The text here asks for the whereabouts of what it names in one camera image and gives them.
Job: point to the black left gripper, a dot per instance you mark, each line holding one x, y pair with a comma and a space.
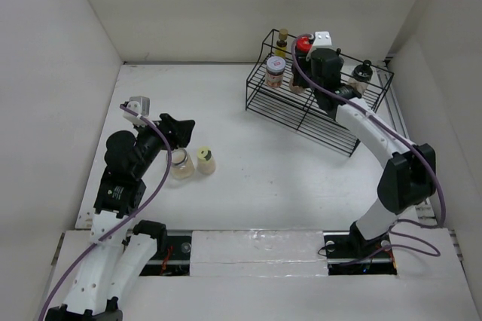
181, 128

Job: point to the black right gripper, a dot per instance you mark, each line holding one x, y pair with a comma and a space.
304, 64

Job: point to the pink lid spice shaker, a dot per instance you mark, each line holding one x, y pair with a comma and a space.
297, 86

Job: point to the white lid sauce jar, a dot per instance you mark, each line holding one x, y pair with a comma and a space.
275, 67

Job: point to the yellow oil bottle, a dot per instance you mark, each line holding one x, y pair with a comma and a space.
281, 43

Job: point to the red lid sauce jar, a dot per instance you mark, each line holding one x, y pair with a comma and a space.
303, 46

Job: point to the clear glass jar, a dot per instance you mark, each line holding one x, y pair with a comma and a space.
181, 165

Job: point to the yellow lid spice shaker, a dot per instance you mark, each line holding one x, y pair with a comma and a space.
205, 161

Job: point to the black flip lid shaker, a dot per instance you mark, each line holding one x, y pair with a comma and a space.
361, 77

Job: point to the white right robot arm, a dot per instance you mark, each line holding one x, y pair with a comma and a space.
408, 175

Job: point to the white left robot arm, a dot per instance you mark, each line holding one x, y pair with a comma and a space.
97, 282

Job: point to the black wire rack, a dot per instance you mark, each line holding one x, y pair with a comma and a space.
311, 113

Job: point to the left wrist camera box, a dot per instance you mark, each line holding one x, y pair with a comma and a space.
136, 107

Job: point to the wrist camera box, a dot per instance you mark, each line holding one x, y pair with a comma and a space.
320, 39
136, 107

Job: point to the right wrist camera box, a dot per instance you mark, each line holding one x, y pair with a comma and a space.
320, 39

